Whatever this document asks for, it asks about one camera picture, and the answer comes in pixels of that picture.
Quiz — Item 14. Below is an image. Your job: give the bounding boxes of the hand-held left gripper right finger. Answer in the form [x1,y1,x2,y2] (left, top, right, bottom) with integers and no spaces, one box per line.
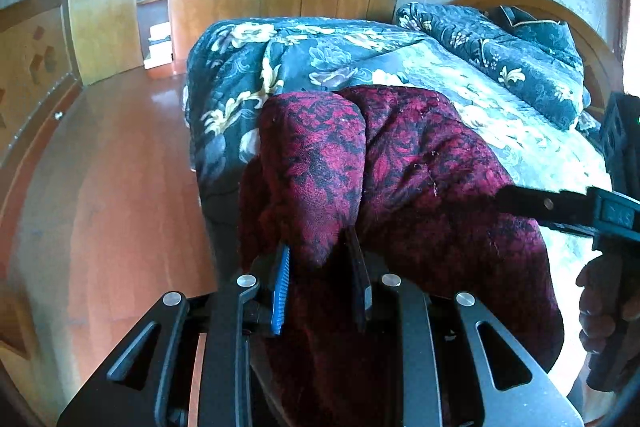
[344,231,586,427]

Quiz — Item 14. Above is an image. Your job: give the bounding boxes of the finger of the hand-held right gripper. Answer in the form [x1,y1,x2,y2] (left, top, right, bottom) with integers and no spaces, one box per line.
[497,184,601,239]

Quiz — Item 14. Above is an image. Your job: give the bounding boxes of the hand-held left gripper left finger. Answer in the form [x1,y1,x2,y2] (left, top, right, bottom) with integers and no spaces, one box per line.
[57,244,292,427]

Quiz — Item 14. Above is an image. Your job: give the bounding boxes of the red black patterned garment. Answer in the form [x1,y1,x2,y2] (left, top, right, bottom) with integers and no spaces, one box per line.
[237,84,566,427]

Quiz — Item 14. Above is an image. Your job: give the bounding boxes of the person's right hand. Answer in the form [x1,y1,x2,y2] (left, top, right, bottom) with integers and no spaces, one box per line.
[575,254,622,355]

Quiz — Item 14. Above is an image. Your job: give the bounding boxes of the folded dark floral quilt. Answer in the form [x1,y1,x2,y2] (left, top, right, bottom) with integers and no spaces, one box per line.
[395,2,587,131]

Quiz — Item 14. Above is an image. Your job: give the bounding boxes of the bed with floral sheet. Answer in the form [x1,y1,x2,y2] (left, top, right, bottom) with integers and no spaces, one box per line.
[182,18,621,388]

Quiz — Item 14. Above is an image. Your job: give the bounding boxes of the white folded linens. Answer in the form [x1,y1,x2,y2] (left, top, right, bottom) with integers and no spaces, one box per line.
[146,22,174,68]

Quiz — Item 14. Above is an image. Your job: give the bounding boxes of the wooden panelled door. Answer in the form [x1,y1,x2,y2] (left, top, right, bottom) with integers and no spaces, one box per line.
[0,0,82,168]

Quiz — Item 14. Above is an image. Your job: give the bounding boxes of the dark cushion with gold cord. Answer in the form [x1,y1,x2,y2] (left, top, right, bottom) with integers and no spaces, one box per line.
[487,5,584,60]

